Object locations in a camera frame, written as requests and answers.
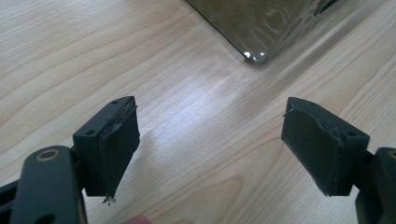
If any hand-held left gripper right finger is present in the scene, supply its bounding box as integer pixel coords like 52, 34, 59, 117
280, 96, 371, 197

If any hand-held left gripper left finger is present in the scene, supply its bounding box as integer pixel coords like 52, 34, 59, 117
72, 95, 141, 206

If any dark glossy plastic bag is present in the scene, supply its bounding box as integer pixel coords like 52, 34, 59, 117
185, 0, 340, 65

